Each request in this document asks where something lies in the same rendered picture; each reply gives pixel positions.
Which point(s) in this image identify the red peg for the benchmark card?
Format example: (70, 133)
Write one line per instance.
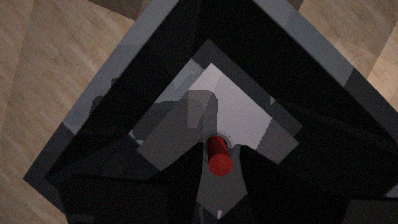
(219, 160)

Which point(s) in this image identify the black open box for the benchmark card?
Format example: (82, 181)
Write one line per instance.
(347, 132)

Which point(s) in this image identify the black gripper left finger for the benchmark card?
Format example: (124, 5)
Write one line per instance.
(168, 197)

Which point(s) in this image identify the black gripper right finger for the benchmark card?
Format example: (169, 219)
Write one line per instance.
(279, 197)

